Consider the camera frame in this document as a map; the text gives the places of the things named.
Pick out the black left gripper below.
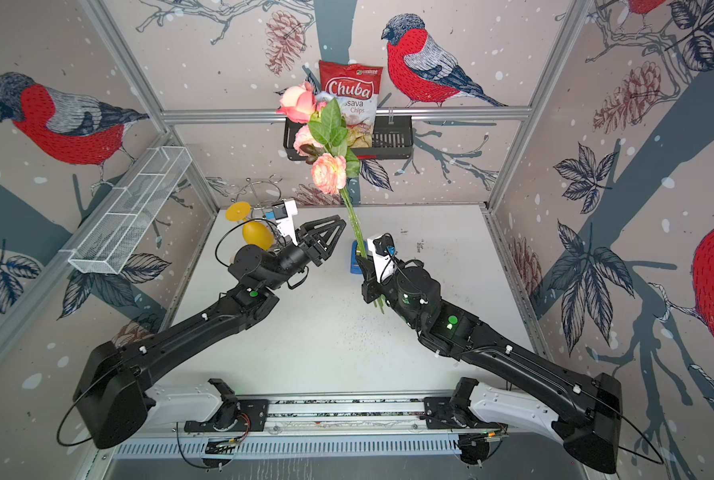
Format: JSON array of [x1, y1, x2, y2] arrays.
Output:
[[263, 215, 342, 294]]

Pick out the blue tape dispenser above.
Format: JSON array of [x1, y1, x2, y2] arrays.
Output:
[[349, 240, 362, 275]]

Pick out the pink flower bouquet green stems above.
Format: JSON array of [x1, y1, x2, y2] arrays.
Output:
[[275, 82, 386, 314]]

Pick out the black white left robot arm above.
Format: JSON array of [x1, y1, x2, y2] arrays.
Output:
[[72, 215, 346, 449]]

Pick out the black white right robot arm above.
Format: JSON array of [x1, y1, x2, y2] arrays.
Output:
[[357, 258, 622, 474]]

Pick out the yellow plastic wine glass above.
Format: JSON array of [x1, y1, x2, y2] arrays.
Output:
[[225, 201, 275, 250]]

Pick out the Chuba cassava chips bag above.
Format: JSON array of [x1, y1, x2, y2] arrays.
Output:
[[319, 60, 383, 149]]

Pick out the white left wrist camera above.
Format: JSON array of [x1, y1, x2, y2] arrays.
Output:
[[263, 199, 298, 245]]

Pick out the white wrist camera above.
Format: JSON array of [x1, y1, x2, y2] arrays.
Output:
[[263, 199, 298, 245], [367, 233, 396, 283]]

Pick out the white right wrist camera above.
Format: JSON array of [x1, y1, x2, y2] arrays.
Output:
[[367, 233, 396, 283]]

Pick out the chrome wire glass rack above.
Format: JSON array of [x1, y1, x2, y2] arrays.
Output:
[[227, 174, 283, 208]]

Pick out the black wire wall basket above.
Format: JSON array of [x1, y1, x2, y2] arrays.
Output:
[[283, 116, 414, 161]]

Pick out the aluminium front rail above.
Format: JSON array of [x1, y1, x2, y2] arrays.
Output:
[[95, 392, 598, 436]]

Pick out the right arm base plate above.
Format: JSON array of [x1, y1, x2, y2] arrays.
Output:
[[422, 396, 503, 431]]

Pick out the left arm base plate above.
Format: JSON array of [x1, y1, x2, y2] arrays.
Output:
[[184, 399, 270, 434]]

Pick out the white mesh wall shelf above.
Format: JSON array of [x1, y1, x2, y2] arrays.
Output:
[[68, 146, 192, 274]]

